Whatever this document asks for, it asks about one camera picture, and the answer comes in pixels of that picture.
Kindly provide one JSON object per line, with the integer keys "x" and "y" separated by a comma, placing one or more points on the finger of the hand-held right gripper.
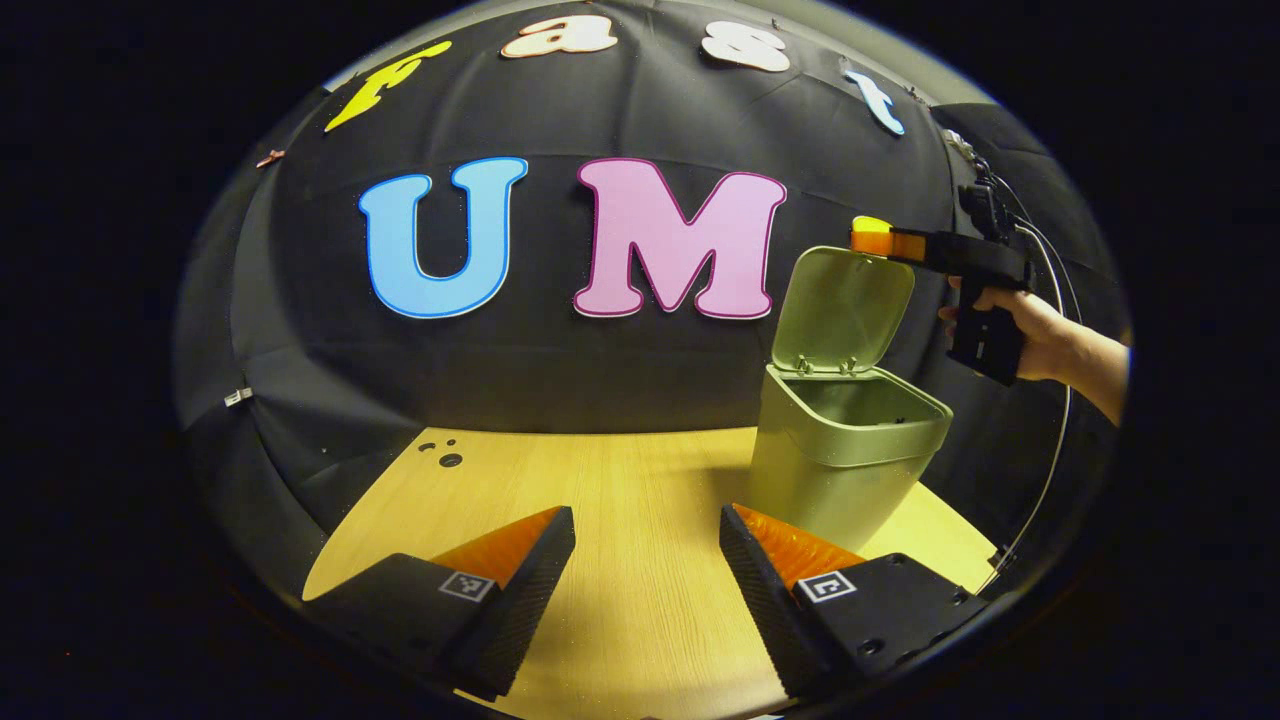
{"x": 880, "y": 243}

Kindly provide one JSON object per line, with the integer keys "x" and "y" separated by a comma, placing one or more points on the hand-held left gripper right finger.
{"x": 770, "y": 610}

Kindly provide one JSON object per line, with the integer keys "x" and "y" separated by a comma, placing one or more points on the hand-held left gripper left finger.
{"x": 520, "y": 605}

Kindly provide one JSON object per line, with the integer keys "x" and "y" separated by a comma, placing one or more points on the pale green desktop garbage bin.
{"x": 840, "y": 480}

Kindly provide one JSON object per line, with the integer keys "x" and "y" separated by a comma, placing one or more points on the wooden desktop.
{"x": 640, "y": 540}

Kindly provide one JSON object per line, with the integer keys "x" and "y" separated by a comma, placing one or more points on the black backdrop cloth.
{"x": 600, "y": 370}

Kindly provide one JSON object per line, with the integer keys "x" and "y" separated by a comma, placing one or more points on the small white cloth clip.
{"x": 238, "y": 397}

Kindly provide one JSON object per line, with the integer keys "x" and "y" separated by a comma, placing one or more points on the small orange cloth clip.
{"x": 270, "y": 158}

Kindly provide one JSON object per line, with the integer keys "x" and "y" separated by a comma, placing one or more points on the small black bracket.
{"x": 1001, "y": 557}

